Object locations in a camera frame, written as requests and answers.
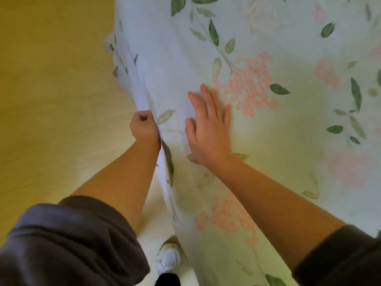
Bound dark grey sleeve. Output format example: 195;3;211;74
291;224;381;286
0;195;151;286

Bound dark grey right sleeve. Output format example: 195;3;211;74
291;224;381;286

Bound person's black trousers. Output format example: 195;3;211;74
154;273;181;286

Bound person's left hand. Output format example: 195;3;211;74
129;110;161;151

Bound person's left forearm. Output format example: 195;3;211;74
71;139;161;233

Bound dark grey left sleeve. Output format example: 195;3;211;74
0;195;151;286

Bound floral leaf print bed sheet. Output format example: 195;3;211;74
104;0;381;286

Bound person's white left shoe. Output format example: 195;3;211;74
156;242;182;276

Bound person's right forearm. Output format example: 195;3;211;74
208;156;346;270

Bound person's right hand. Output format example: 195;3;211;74
184;83;233;172

